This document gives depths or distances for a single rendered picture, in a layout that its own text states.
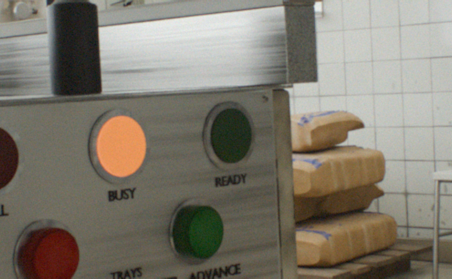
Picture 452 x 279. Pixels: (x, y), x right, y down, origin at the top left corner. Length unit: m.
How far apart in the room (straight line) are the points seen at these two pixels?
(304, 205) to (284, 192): 3.74
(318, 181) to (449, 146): 0.90
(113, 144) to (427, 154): 4.41
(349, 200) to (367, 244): 0.27
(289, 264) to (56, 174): 0.22
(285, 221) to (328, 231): 3.57
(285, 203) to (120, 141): 0.17
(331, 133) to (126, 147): 3.93
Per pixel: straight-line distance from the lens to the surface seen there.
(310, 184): 4.17
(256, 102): 0.66
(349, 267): 4.30
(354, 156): 4.46
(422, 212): 5.01
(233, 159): 0.64
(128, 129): 0.59
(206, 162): 0.63
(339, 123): 4.53
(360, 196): 4.75
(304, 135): 4.38
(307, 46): 0.69
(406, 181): 5.04
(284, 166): 0.72
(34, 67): 0.89
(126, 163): 0.59
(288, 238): 0.73
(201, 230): 0.62
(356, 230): 4.41
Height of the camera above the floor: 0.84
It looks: 3 degrees down
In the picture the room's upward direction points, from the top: 3 degrees counter-clockwise
